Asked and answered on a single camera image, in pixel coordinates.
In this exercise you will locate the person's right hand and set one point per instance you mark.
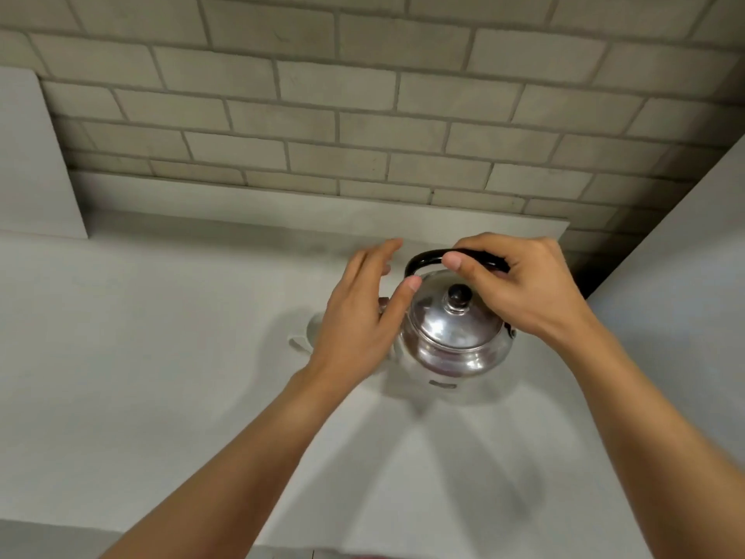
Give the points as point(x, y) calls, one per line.
point(532, 291)

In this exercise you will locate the person's left thumb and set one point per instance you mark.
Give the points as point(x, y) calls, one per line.
point(403, 299)

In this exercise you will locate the person's right forearm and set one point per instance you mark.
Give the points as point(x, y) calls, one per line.
point(652, 454)

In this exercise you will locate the person's right thumb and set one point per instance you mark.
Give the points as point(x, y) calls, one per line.
point(468, 276)

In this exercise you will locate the white cup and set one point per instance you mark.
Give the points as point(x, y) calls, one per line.
point(308, 338)

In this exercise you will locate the person's left forearm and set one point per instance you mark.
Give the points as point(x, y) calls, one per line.
point(233, 477)

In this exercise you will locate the person's left hand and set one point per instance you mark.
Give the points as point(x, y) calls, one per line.
point(349, 325)

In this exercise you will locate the steel kettle lid black knob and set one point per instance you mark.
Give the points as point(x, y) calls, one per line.
point(442, 323)

